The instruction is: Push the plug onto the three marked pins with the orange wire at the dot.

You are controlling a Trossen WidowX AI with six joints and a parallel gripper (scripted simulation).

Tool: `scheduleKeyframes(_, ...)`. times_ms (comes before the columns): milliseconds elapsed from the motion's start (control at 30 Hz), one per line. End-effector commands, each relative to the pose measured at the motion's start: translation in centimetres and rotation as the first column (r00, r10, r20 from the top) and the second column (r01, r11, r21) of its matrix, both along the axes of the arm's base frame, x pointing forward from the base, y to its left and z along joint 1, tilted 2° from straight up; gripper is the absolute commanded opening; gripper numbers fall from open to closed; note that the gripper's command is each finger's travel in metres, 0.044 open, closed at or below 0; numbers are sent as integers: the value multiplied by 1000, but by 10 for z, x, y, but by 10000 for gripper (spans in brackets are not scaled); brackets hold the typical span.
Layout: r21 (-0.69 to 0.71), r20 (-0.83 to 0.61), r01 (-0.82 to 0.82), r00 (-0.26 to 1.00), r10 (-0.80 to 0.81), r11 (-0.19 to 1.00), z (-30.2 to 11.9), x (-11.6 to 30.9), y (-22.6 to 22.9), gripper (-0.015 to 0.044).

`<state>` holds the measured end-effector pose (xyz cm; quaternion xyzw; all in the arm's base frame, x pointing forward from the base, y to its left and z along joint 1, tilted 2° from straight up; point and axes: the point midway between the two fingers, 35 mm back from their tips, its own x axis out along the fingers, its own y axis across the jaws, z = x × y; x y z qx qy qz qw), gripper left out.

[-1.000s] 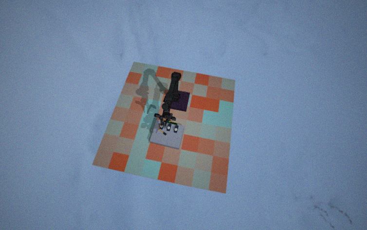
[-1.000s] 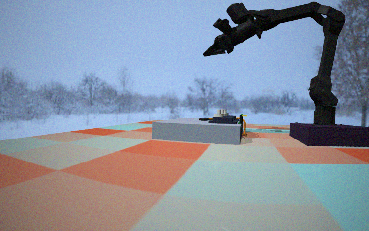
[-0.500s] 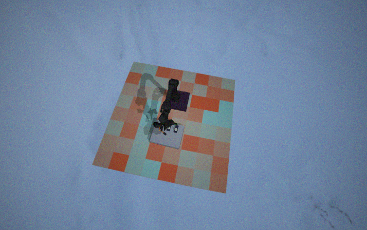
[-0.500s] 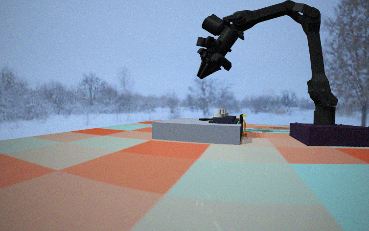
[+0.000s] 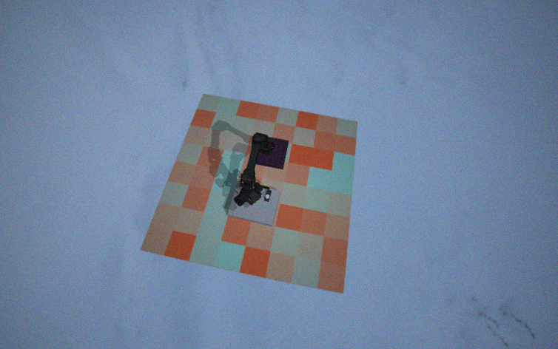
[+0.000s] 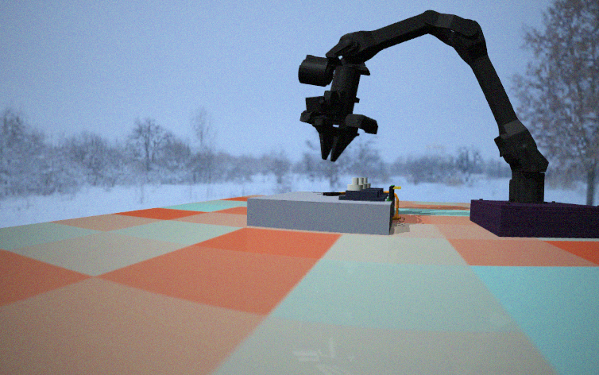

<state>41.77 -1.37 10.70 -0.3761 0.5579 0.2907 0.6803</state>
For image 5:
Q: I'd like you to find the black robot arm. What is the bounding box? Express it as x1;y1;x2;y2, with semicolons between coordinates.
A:
238;132;275;203

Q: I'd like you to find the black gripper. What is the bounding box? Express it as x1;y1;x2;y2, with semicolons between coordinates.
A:
234;182;263;206

